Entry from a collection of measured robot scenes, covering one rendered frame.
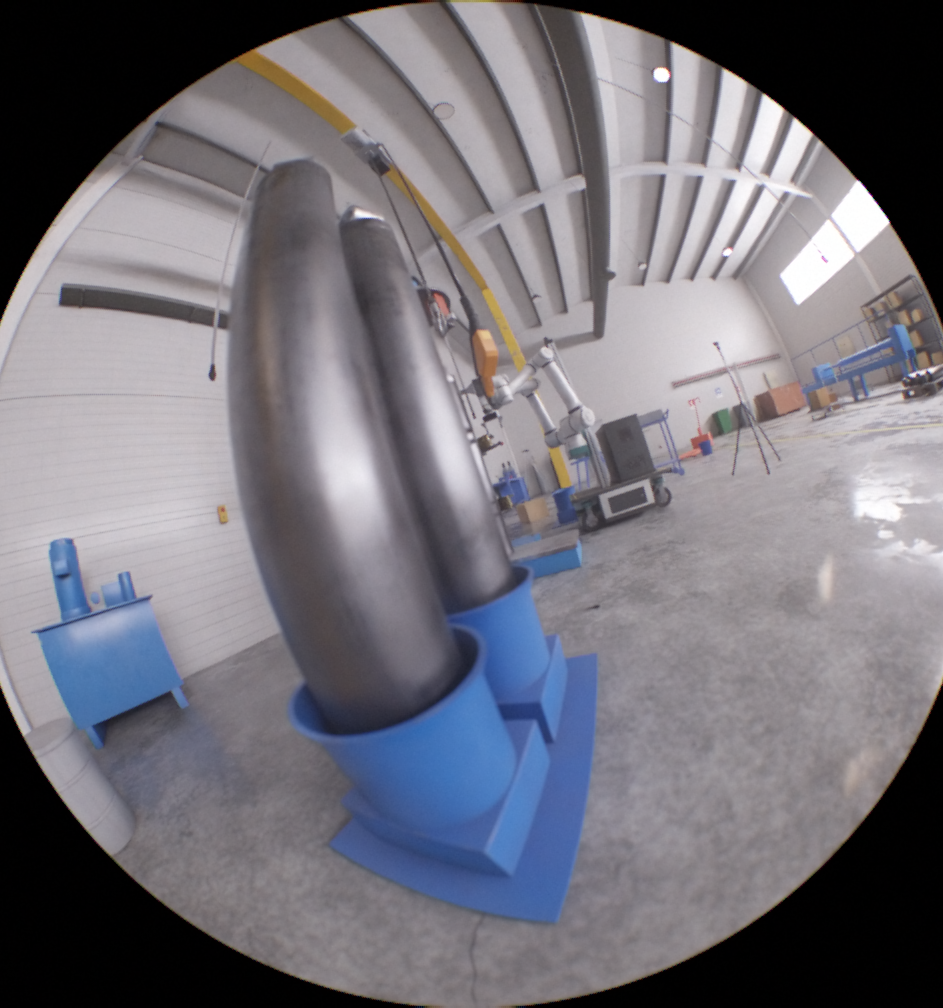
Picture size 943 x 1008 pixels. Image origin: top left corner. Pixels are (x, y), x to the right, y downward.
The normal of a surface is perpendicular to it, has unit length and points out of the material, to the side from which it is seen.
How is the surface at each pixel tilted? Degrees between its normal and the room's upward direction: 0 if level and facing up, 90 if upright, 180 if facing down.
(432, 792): 90
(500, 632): 90
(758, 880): 0
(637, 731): 0
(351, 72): 173
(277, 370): 90
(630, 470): 90
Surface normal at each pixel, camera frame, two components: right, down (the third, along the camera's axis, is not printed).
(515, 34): 0.41, 0.91
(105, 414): 0.88, -0.29
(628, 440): -0.29, 0.10
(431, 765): 0.42, -0.14
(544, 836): -0.32, -0.95
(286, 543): 0.04, -0.01
